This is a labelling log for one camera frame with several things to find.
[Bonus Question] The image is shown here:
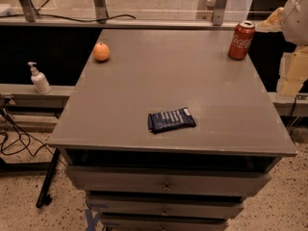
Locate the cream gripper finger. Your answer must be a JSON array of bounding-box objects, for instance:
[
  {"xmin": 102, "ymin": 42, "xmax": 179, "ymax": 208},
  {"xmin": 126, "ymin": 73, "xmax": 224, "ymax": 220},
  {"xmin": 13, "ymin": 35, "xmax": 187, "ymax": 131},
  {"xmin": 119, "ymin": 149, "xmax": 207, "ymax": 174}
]
[
  {"xmin": 260, "ymin": 7, "xmax": 284, "ymax": 27},
  {"xmin": 277, "ymin": 46, "xmax": 308, "ymax": 95}
]

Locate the red coke can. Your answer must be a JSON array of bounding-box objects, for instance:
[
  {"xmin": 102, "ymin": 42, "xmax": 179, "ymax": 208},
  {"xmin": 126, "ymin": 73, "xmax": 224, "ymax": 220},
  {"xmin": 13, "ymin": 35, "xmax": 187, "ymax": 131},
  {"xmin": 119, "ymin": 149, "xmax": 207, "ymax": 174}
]
[{"xmin": 228, "ymin": 20, "xmax": 255, "ymax": 61}]

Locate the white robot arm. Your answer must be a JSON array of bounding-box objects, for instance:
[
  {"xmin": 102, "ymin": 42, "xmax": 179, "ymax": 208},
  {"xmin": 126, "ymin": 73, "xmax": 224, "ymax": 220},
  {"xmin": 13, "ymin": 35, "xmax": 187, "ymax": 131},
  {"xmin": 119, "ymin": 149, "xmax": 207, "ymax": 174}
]
[{"xmin": 257, "ymin": 0, "xmax": 308, "ymax": 97}]

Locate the dark blue snack packet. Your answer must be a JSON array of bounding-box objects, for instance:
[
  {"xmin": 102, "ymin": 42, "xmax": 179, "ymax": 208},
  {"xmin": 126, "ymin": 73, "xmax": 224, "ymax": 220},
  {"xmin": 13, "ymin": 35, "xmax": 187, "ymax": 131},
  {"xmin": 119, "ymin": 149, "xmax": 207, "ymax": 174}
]
[{"xmin": 147, "ymin": 108, "xmax": 196, "ymax": 134}]

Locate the grey drawer cabinet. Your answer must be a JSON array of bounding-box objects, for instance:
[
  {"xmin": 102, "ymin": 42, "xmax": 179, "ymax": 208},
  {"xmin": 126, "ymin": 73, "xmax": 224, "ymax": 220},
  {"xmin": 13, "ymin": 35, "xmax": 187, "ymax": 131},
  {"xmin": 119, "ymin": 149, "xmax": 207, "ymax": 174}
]
[{"xmin": 49, "ymin": 30, "xmax": 295, "ymax": 231}]

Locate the orange fruit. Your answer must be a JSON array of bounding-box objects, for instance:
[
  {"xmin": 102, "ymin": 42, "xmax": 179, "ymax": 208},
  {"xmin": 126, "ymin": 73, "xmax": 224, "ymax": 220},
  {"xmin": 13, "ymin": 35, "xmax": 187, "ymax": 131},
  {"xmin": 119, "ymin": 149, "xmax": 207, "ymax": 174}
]
[{"xmin": 92, "ymin": 42, "xmax": 110, "ymax": 62}]

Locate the top grey drawer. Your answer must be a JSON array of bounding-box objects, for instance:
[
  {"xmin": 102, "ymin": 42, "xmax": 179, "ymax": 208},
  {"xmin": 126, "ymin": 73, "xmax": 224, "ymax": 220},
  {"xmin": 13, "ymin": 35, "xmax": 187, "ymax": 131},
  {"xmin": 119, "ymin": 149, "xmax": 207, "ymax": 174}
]
[{"xmin": 66, "ymin": 166, "xmax": 270, "ymax": 196}]

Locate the grey drawer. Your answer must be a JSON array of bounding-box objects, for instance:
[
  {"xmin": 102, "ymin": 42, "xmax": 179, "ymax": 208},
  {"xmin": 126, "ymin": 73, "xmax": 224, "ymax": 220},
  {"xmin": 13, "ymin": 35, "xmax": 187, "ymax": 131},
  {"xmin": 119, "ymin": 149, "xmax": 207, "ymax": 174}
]
[
  {"xmin": 101, "ymin": 215, "xmax": 228, "ymax": 231},
  {"xmin": 66, "ymin": 166, "xmax": 270, "ymax": 196},
  {"xmin": 87, "ymin": 194, "xmax": 244, "ymax": 219}
]

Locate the bottom grey drawer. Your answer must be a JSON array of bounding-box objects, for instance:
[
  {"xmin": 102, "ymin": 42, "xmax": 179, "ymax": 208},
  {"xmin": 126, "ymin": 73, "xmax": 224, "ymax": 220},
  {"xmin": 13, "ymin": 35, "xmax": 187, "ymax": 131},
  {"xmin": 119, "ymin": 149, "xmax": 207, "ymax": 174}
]
[{"xmin": 101, "ymin": 215, "xmax": 228, "ymax": 231}]

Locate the middle grey drawer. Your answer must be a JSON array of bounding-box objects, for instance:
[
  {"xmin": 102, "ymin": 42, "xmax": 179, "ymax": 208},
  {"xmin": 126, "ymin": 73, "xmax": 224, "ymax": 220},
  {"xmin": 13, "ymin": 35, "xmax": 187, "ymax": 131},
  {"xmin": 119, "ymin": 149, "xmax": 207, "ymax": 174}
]
[{"xmin": 87, "ymin": 194, "xmax": 244, "ymax": 219}]

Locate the white pump soap bottle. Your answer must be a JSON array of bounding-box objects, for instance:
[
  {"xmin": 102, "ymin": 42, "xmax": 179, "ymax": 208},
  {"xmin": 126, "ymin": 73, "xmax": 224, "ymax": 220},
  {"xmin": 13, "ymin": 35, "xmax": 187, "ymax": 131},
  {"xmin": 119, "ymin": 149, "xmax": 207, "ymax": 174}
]
[{"xmin": 28, "ymin": 62, "xmax": 51, "ymax": 94}]

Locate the black stand leg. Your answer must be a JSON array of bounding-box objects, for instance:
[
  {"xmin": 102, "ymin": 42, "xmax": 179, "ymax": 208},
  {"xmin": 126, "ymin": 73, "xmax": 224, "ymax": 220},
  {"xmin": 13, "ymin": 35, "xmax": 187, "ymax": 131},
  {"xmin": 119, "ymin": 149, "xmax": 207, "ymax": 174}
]
[{"xmin": 36, "ymin": 148, "xmax": 60, "ymax": 209}]

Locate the right metal bracket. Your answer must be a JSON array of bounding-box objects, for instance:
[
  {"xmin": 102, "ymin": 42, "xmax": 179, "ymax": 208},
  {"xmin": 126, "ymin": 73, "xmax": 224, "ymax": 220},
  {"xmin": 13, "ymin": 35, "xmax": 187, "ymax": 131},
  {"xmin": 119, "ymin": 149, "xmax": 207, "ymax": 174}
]
[{"xmin": 212, "ymin": 0, "xmax": 227, "ymax": 26}]

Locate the metal bracket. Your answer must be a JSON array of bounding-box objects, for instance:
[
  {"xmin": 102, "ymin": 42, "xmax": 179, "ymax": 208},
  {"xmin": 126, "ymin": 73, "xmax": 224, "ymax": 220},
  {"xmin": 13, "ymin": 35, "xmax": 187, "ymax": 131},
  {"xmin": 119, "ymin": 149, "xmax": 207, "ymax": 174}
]
[
  {"xmin": 212, "ymin": 0, "xmax": 227, "ymax": 26},
  {"xmin": 18, "ymin": 0, "xmax": 38, "ymax": 22},
  {"xmin": 93, "ymin": 0, "xmax": 109, "ymax": 23}
]

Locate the middle metal bracket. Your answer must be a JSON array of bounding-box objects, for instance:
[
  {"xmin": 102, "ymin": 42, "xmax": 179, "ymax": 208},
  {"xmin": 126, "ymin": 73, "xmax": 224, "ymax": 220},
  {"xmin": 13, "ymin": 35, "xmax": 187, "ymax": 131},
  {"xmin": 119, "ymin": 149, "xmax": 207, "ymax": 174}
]
[{"xmin": 93, "ymin": 0, "xmax": 109, "ymax": 23}]

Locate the black cable on ledge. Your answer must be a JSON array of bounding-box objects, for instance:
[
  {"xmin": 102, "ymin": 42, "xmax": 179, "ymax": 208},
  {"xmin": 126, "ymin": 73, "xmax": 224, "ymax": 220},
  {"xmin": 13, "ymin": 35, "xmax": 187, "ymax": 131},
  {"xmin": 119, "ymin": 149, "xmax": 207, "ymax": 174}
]
[{"xmin": 0, "ymin": 13, "xmax": 137, "ymax": 23}]

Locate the left metal bracket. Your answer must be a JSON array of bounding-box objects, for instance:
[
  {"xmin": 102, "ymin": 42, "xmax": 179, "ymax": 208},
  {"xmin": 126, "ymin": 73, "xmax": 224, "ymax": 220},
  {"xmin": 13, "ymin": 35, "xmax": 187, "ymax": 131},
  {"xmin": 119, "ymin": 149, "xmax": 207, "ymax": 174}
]
[{"xmin": 18, "ymin": 0, "xmax": 38, "ymax": 22}]

